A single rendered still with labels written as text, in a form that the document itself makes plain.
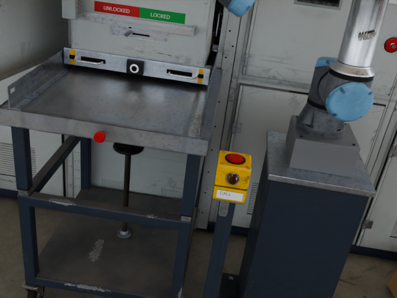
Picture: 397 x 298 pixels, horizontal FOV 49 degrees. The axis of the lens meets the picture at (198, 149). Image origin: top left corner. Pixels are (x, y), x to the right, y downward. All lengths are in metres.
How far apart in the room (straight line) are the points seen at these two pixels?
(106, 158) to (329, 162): 1.15
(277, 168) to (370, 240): 1.07
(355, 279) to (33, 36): 1.75
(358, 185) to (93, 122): 0.81
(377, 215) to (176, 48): 1.25
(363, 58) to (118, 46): 0.86
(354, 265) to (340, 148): 1.06
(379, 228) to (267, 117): 0.80
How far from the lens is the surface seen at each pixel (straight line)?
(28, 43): 1.75
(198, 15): 1.55
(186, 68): 1.59
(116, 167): 2.15
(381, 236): 2.33
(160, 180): 2.13
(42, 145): 2.21
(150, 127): 1.27
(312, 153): 1.36
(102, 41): 1.65
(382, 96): 1.98
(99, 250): 1.84
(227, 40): 1.84
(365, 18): 1.18
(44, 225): 2.27
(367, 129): 2.01
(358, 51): 1.19
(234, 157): 1.04
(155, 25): 1.54
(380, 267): 2.38
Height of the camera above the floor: 1.39
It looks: 28 degrees down
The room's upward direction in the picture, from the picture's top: 8 degrees clockwise
